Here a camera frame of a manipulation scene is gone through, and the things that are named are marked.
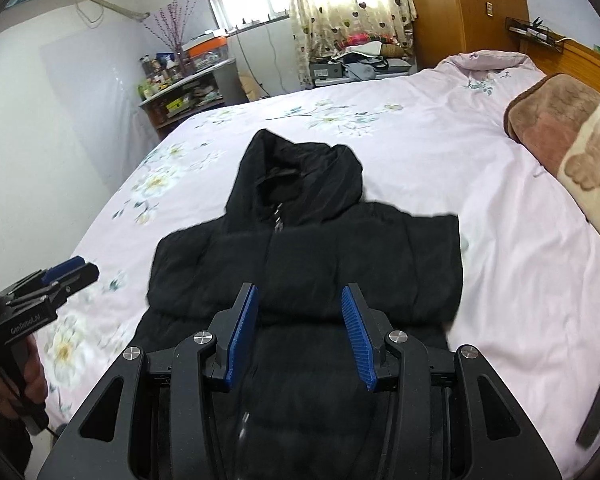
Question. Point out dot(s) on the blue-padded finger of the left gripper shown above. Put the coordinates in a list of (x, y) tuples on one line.
[(72, 275)]

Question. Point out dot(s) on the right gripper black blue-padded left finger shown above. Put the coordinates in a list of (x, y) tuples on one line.
[(233, 331)]

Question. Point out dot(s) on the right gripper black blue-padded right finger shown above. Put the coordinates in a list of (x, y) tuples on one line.
[(367, 329)]

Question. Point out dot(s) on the black hooded jacket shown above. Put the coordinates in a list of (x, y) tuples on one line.
[(297, 227)]

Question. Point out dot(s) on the pile of clothes by curtain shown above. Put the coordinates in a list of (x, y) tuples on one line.
[(384, 56)]

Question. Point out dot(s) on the person's left hand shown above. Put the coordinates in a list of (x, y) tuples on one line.
[(34, 376)]

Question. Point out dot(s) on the pink floral bed sheet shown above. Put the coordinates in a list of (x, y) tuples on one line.
[(431, 143)]

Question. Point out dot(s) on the cluttered wooden shelf unit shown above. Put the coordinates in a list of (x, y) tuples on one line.
[(211, 88)]

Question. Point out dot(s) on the orange-lidded clear box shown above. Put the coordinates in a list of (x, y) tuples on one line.
[(204, 53)]

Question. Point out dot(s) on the purple dried flower branches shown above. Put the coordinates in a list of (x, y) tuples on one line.
[(168, 24)]

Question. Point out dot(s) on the brown plush blanket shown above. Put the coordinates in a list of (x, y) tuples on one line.
[(558, 122)]

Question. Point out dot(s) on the heart-patterned curtain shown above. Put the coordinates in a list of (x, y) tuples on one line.
[(321, 28)]

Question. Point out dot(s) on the wooden wardrobe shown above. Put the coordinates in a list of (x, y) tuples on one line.
[(447, 27)]

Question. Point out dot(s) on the wooden headboard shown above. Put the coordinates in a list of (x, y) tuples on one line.
[(555, 54)]

